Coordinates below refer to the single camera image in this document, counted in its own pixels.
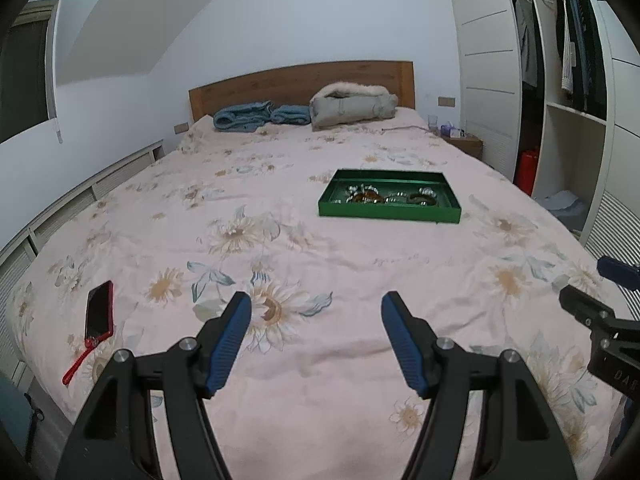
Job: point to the pale folded cloth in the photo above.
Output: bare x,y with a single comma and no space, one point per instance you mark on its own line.
565,204

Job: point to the wooden nightstand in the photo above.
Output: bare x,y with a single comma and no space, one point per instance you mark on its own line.
467,145

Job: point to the tissue box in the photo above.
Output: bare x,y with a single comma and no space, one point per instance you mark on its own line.
452,130

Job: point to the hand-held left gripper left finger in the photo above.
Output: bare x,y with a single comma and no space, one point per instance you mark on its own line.
227,347

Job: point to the white wardrobe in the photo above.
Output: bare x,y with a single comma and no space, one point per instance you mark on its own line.
485,60

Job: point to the red smartphone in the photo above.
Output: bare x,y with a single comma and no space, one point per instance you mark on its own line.
99,310

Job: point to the dark hanging clothes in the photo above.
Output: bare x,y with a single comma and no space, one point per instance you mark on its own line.
580,50

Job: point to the small blue folded blanket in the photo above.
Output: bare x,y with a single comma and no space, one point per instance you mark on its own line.
290,115

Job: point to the thin silver bangle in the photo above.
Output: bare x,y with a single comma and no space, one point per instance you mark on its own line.
395,199

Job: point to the silver wristwatch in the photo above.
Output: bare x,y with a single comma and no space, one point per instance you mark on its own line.
427,191

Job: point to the grey hanging garment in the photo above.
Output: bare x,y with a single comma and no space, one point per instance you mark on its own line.
527,45

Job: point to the dark brown bangle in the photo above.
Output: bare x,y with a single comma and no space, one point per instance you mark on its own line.
420,200

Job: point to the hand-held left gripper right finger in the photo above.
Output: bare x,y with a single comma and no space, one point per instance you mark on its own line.
404,347

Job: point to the window with dark frame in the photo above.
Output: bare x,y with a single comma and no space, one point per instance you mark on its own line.
25,70

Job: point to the large blue folded blanket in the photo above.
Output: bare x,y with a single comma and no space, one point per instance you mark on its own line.
240,116

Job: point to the green rectangular tray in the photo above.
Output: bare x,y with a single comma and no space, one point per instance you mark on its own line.
390,212

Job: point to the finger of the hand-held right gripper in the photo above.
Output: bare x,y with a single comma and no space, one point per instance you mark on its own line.
620,271
582,305

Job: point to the bed with floral pink sheet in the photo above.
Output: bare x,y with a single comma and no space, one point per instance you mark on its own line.
300,270

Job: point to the blue suitcase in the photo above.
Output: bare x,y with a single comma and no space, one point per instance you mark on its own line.
15,420

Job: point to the red container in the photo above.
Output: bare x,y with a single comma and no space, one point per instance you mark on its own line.
526,170

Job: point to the amber bangle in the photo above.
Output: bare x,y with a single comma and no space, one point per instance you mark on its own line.
367,199

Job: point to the beige wall socket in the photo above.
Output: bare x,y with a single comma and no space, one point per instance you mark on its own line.
446,101
181,128

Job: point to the beige jacket with fur hood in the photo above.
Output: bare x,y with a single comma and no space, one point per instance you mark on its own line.
350,107

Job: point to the clear drinking cup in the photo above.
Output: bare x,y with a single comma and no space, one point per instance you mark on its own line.
433,122

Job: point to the wooden headboard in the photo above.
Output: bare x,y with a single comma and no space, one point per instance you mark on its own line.
280,85

